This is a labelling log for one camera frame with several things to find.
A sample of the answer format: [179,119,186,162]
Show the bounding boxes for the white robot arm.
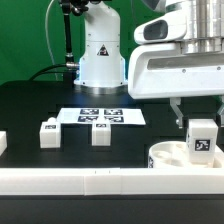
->
[128,0,224,126]

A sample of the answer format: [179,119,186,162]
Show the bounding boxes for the black cables at base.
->
[29,63,78,82]

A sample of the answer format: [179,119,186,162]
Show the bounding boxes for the white sheet with markers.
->
[57,108,146,125]

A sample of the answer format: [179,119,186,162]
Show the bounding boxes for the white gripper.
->
[128,43,224,128]

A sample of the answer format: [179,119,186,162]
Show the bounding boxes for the white U-shaped fence wall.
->
[0,130,224,196]

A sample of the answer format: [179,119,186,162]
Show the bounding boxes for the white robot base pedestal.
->
[74,2,127,88]

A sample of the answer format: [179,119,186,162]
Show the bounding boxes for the white round stool seat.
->
[148,141,215,169]

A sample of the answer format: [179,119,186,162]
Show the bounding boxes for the black camera stand pole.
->
[59,0,89,69]

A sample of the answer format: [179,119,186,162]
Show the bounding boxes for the white cable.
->
[44,0,59,81]

